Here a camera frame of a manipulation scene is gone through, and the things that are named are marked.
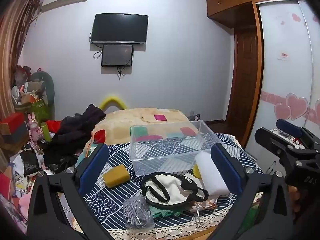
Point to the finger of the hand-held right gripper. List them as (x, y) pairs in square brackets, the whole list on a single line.
[(271, 140), (288, 127)]

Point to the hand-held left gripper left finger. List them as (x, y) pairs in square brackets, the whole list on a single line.
[(96, 163)]

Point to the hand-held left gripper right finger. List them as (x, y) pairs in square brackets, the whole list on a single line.
[(226, 170)]

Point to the white foam sponge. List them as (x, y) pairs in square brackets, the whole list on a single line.
[(208, 172)]

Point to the large yellow sponge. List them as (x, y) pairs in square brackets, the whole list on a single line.
[(116, 176)]

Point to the small yellow sponge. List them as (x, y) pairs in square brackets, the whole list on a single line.
[(196, 172)]

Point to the clear plastic box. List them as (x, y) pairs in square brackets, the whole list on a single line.
[(172, 150)]

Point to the white cloth with black trim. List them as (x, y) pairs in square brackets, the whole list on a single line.
[(170, 187)]

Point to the person's right hand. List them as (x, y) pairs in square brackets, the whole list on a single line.
[(296, 198)]

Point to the blue white patterned tablecloth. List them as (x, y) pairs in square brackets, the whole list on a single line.
[(117, 155)]

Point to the black clothes pile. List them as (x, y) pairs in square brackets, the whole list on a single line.
[(72, 132)]

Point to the beige blanket with colour patches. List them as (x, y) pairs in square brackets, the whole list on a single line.
[(125, 122)]

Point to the red cloth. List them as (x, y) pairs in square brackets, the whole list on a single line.
[(53, 125)]

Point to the white wardrobe with pink hearts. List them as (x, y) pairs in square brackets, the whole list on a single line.
[(285, 67)]

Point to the green bottle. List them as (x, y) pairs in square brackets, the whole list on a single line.
[(46, 131)]

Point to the grey mesh in plastic bag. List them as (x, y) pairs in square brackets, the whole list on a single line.
[(137, 212)]

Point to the brown wooden door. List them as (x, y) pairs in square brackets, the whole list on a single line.
[(243, 80)]

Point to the yellow foam arch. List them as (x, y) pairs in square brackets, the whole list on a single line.
[(111, 100)]

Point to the black plastic bag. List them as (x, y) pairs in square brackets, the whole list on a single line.
[(30, 162)]

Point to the pink bunny toy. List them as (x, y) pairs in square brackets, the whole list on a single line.
[(33, 128)]

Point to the green cloth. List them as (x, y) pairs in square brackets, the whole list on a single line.
[(162, 211)]

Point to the green cardboard box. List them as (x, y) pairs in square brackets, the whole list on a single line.
[(37, 108)]

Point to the red box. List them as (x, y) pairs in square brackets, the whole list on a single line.
[(11, 125)]

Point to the dark green plush cushion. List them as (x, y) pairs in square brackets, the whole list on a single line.
[(48, 82)]

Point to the small black monitor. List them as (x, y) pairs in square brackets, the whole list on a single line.
[(117, 55)]

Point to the wooden overhead cabinet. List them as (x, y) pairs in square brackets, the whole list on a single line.
[(232, 2)]

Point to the striped brown curtain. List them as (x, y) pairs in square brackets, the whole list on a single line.
[(12, 42)]

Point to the black wall television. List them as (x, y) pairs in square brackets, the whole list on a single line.
[(119, 27)]

